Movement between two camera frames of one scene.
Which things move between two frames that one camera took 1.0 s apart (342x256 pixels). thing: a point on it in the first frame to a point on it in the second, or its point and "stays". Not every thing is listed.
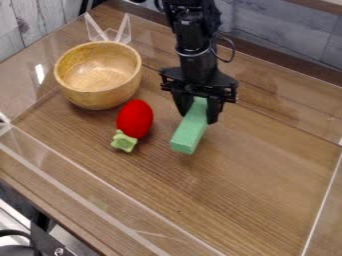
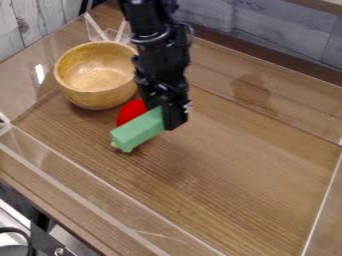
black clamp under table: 44,244 stays
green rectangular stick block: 191,131 to 132,134
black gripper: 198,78 to 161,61
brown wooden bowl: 99,74 stays
